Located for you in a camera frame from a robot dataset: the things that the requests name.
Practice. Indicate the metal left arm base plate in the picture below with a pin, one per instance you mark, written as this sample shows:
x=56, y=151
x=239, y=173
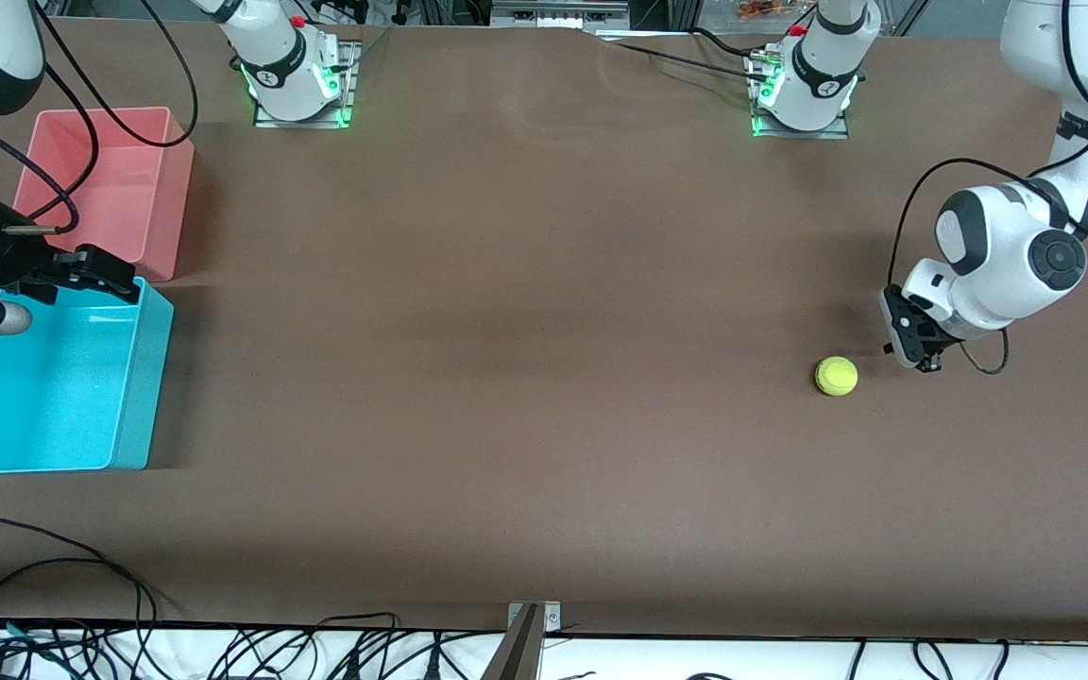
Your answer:
x=837, y=134

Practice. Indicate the grey metal box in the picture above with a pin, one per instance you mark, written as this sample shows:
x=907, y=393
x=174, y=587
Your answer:
x=558, y=11

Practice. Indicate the orange patterned packet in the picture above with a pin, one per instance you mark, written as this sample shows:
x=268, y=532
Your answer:
x=766, y=8

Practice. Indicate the pink plastic bin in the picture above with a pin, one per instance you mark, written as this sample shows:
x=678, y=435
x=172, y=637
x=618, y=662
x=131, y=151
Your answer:
x=128, y=179

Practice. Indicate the grey metal pole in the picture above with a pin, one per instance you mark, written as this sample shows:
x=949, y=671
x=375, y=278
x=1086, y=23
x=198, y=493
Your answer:
x=516, y=656

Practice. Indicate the small metal edge bracket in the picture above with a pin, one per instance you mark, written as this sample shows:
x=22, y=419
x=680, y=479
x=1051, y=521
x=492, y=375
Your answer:
x=552, y=619

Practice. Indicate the blue plastic bin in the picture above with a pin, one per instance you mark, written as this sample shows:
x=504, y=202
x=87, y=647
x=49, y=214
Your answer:
x=53, y=397

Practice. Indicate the yellow-green tennis ball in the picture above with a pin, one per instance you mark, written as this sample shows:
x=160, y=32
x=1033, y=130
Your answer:
x=836, y=376

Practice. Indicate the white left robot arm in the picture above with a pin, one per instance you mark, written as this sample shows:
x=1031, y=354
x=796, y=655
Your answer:
x=813, y=85

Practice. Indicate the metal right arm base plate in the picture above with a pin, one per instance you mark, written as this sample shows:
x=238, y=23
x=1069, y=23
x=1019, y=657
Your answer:
x=348, y=104

